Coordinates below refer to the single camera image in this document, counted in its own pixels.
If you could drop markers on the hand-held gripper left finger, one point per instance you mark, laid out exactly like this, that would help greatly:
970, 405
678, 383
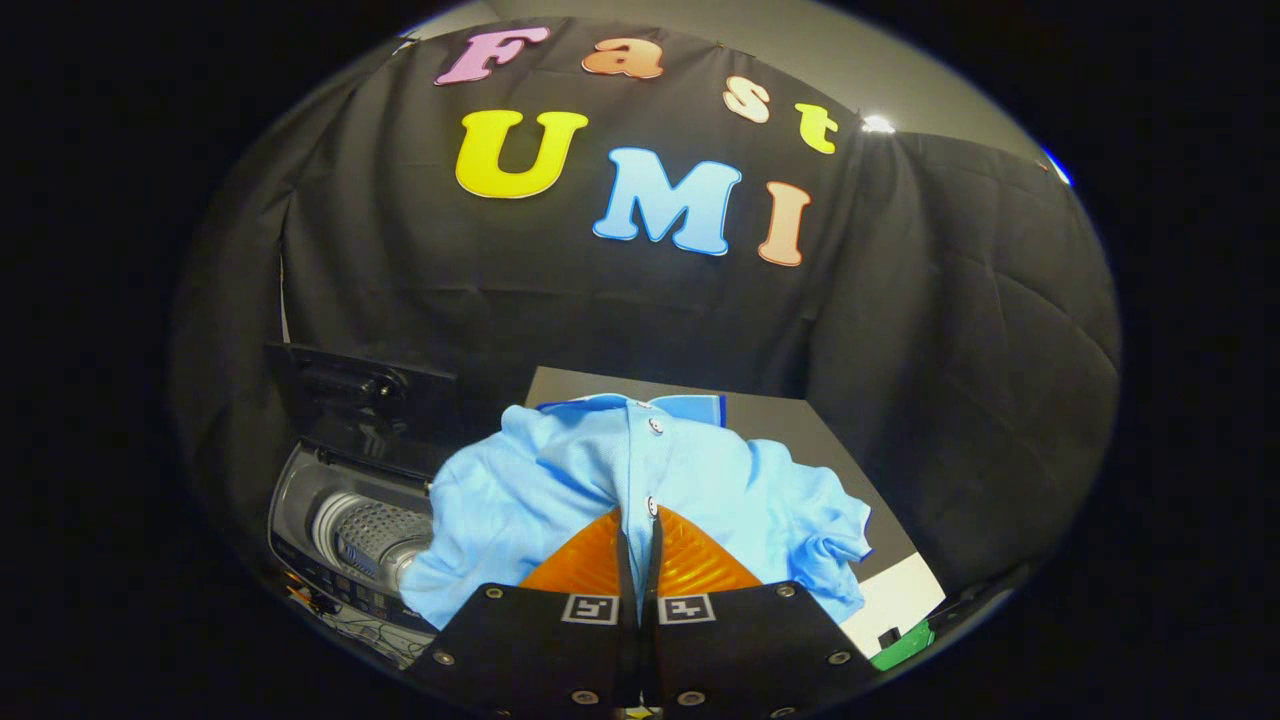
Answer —
530, 650

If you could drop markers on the ceiling light panel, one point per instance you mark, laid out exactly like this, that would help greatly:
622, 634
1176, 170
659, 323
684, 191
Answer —
878, 124

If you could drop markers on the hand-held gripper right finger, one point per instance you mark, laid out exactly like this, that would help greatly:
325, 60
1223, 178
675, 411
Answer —
750, 650

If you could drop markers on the green object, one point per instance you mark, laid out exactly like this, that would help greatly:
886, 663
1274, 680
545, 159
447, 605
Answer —
905, 648

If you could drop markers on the dark washing machine lid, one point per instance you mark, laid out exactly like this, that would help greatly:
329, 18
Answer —
350, 400

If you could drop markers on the black backdrop cloth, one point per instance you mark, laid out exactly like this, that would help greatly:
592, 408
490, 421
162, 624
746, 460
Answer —
400, 260

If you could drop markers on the grey cabinet with pale door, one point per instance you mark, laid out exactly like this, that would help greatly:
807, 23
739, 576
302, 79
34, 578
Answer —
800, 440

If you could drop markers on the light blue polo shirt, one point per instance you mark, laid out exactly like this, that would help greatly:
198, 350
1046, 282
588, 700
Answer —
540, 490

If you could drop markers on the small black block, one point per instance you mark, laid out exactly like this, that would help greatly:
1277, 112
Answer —
888, 638

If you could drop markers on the grey washing machine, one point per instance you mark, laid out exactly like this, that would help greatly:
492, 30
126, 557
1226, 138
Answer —
300, 520

